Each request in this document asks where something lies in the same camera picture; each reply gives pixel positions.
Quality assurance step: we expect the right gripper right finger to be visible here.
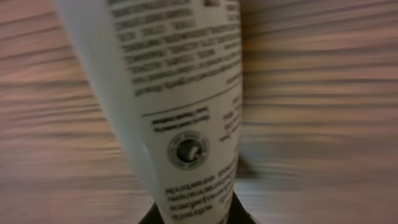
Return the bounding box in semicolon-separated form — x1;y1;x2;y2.
226;192;258;224

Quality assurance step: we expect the white tube gold cap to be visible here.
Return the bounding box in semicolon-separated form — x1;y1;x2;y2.
53;0;243;223

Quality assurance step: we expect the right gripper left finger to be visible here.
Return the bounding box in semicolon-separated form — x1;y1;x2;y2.
138;203;164;224

